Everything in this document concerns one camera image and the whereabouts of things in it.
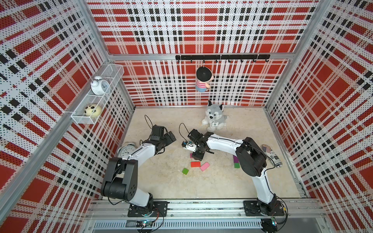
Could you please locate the panda face ball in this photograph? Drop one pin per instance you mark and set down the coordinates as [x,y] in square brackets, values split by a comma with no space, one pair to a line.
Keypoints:
[92,110]

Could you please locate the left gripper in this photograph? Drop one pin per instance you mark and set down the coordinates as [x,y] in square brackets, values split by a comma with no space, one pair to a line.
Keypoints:
[166,136]

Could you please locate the purple rectangular block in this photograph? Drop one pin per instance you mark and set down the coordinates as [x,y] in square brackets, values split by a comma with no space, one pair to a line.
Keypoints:
[236,160]

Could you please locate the light pink block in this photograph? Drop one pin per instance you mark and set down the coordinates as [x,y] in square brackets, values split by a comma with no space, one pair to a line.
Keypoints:
[204,166]

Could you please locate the orange red block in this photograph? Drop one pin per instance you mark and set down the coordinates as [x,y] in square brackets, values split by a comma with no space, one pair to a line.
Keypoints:
[195,164]

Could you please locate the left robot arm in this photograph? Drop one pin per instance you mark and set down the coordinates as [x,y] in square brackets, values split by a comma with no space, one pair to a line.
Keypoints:
[121,176]

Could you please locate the grey husky plush toy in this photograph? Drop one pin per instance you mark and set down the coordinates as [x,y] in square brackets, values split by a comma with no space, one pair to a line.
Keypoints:
[214,117]

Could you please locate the white wire shelf basket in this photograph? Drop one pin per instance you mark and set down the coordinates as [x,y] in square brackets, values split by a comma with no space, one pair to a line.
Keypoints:
[110,72]

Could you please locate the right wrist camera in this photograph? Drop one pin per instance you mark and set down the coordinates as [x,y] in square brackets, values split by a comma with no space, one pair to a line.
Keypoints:
[189,146]

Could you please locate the white alarm clock on table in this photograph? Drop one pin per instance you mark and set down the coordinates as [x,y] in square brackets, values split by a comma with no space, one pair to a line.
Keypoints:
[126,149]

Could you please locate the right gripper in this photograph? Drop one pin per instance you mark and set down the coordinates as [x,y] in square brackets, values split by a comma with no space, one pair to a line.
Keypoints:
[197,156]

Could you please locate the black hook rail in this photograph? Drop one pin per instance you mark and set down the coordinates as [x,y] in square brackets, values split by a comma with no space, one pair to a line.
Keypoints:
[253,57]

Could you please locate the left electronics board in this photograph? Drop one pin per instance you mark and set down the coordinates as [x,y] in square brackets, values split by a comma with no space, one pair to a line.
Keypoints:
[144,223]

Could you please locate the electronics board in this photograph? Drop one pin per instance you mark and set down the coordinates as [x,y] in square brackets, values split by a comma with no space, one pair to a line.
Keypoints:
[144,223]
[269,225]

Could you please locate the white alarm clock on shelf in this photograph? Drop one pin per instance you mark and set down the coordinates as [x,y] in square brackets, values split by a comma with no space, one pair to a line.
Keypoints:
[100,86]

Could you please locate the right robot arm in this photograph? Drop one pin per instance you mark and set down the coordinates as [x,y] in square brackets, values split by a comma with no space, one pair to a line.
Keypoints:
[251,159]

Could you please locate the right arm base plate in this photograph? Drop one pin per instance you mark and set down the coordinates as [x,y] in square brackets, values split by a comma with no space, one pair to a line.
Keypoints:
[255,208]

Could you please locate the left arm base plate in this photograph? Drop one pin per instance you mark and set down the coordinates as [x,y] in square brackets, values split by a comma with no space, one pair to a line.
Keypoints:
[154,209]

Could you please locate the right electronics board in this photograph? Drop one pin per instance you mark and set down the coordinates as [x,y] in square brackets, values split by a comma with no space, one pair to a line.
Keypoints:
[269,225]

